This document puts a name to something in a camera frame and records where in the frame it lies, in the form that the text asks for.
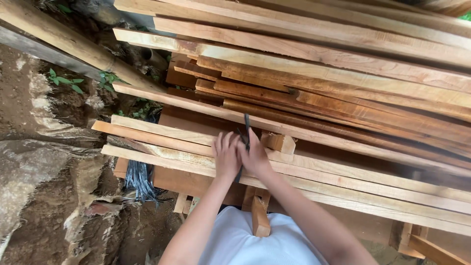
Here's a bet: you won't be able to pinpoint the person's right hand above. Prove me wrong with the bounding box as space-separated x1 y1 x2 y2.
236 136 275 181

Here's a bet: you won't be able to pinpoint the bundle of black plastic strips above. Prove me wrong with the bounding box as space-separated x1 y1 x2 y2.
124 160 166 204

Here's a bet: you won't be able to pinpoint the worn woven sack sheet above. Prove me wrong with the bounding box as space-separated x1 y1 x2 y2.
0 70 127 265

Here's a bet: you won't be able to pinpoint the person's left hand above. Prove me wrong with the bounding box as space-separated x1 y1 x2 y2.
211 131 243 182

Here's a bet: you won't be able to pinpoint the black plastic strap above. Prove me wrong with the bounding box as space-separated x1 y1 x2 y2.
234 113 252 184

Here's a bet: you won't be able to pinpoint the stack of wooden planks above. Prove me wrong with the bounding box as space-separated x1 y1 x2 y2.
91 0 471 238

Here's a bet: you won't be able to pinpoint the grey pipe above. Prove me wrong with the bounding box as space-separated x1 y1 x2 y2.
141 48 170 72

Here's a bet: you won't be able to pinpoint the grey weathered board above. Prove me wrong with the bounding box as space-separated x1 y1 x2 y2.
0 25 102 80

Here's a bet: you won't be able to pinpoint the wooden support frame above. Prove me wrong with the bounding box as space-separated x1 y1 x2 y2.
389 220 471 265

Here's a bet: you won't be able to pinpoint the small square wood block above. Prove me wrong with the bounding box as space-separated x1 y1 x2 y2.
261 133 297 155

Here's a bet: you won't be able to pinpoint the short upright wood block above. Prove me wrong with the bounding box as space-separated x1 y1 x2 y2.
251 195 271 238

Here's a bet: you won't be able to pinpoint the thick bamboo pole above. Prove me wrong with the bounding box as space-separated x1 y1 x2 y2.
0 0 166 93

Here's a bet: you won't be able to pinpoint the person's white shirt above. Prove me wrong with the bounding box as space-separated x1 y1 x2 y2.
198 205 330 265

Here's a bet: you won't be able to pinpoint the green weed plants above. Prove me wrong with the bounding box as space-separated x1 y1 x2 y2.
47 68 127 94

